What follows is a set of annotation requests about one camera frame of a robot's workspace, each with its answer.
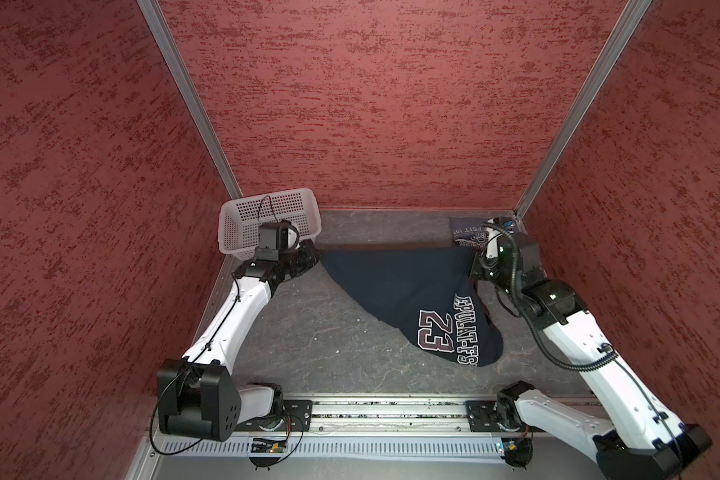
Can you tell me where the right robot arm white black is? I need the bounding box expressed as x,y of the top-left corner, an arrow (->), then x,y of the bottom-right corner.
470,222 -> 712,479

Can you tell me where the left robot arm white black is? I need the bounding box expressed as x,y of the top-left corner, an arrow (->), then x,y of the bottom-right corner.
153,240 -> 319,441

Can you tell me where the dark navy tank top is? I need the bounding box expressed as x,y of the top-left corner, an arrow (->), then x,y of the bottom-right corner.
321,247 -> 504,367

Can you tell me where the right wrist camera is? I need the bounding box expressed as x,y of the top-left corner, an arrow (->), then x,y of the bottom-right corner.
481,220 -> 515,260

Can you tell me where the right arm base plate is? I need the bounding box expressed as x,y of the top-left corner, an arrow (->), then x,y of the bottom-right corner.
465,400 -> 522,433

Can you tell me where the white plastic laundry basket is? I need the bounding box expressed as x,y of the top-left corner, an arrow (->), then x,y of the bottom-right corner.
218,188 -> 322,261

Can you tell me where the left corner aluminium post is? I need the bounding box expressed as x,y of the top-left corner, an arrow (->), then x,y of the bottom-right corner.
137,0 -> 242,199

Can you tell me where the left connector board with wires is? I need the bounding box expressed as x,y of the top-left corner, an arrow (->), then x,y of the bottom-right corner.
248,415 -> 307,470

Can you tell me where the aluminium front rail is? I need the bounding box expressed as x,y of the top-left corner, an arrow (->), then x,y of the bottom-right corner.
233,394 -> 634,436

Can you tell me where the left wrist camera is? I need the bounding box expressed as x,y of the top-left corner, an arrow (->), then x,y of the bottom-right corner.
255,220 -> 300,262

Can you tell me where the right connector board with wires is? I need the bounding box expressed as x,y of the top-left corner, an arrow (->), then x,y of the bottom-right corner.
501,425 -> 534,470

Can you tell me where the right corner aluminium post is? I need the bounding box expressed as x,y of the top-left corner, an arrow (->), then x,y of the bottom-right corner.
514,0 -> 652,224

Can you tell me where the corner aluminium post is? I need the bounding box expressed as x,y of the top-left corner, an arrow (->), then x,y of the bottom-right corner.
137,0 -> 242,199
514,0 -> 652,224

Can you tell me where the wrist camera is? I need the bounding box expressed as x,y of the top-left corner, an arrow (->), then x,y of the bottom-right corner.
255,220 -> 300,262
481,220 -> 515,260

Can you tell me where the connector board with wires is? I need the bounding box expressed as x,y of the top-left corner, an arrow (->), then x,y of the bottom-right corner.
501,425 -> 534,470
248,415 -> 307,470

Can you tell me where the grey blue tank top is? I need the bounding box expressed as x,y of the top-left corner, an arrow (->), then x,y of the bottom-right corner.
449,217 -> 490,248

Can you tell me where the perforated cable duct strip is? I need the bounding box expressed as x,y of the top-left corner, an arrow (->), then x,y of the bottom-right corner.
164,436 -> 505,463

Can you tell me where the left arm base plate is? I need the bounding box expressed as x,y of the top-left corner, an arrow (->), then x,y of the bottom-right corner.
268,399 -> 314,432

